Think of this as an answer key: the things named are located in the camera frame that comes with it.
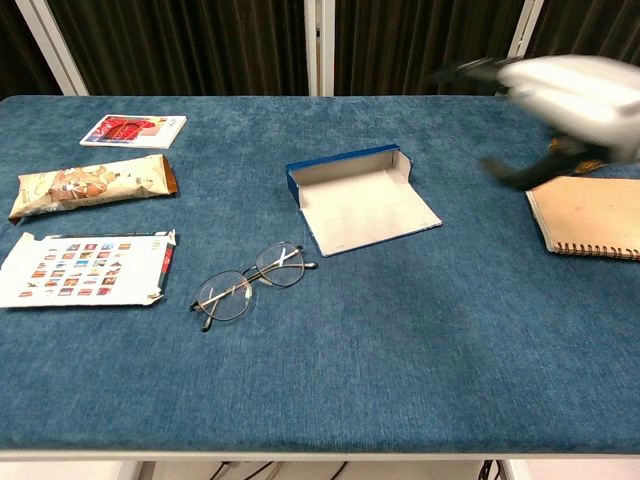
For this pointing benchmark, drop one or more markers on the yellow snack bag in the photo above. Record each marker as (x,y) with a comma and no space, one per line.
(592,166)

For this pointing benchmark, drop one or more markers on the white partition post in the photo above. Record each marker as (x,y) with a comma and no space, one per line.
(55,50)
(522,30)
(319,47)

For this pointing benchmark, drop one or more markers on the blue fabric table mat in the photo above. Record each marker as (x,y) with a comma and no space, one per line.
(350,360)

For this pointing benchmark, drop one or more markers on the thin metal frame eyeglasses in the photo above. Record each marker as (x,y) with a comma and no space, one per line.
(252,273)

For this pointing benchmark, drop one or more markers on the dark pleated curtain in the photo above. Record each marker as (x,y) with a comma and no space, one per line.
(20,50)
(400,47)
(190,47)
(590,27)

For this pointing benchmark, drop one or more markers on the flattened white picture carton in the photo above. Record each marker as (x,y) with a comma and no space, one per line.
(80,272)

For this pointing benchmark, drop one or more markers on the red and white card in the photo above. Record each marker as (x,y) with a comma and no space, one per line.
(130,131)

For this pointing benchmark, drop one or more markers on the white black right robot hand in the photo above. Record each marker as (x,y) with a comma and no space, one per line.
(575,100)

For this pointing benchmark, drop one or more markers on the beige snack bar wrapper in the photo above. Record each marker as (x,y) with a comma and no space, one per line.
(90,187)

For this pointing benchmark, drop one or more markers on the blue glasses case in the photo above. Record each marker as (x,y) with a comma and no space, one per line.
(365,210)

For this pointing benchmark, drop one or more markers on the brown spiral notebook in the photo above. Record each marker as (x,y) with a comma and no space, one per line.
(590,215)

